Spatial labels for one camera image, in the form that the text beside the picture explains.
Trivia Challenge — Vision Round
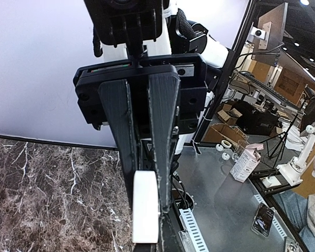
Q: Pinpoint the right black frame post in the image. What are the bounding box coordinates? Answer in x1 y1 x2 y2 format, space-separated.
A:
192 1 258 147

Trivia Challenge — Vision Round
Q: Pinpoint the white slotted cable duct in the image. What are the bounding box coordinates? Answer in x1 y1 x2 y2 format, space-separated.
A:
178 208 209 251

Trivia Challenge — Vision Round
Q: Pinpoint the white tape roll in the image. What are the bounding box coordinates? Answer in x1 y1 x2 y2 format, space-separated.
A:
216 140 232 152

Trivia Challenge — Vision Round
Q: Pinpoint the clear plastic cup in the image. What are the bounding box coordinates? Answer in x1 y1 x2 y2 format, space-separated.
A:
232 140 249 162

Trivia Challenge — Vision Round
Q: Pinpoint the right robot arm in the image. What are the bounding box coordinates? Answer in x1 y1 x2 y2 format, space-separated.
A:
73 1 229 212

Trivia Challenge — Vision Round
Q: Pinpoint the white webcam on board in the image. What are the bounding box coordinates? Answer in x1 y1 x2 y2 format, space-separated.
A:
249 26 268 40

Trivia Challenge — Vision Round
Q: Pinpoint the brown cardboard box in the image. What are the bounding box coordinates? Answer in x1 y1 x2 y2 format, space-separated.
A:
203 123 249 144

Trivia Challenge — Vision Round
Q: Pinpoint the white stand fixture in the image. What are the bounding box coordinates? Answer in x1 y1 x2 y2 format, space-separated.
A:
276 124 315 187

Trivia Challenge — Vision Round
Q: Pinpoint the black smartphone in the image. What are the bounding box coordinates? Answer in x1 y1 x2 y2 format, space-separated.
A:
251 203 274 238

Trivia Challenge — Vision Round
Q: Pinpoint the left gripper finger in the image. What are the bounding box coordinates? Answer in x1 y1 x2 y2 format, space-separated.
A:
135 244 157 252

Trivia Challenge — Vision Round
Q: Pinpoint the pink white carton box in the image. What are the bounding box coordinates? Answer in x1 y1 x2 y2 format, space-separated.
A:
230 143 264 183

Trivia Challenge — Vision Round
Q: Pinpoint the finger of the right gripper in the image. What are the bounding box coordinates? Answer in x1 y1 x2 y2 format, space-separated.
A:
98 80 138 205
148 72 180 213

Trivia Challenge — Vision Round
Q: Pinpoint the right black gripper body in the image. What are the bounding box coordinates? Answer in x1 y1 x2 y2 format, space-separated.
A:
73 54 207 133

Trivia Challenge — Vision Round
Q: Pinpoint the white battery cover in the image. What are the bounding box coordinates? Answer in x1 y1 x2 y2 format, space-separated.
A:
132 171 159 244

